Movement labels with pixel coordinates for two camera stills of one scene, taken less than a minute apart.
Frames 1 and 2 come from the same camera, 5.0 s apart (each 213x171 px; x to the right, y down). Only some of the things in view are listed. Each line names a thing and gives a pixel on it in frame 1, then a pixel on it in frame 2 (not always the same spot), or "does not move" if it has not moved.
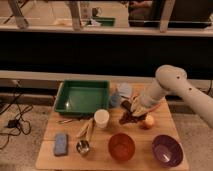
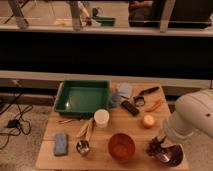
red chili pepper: (155, 107) does not move
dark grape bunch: (130, 118) → (154, 147)
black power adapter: (12, 123) does not move
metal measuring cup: (83, 146) does not move
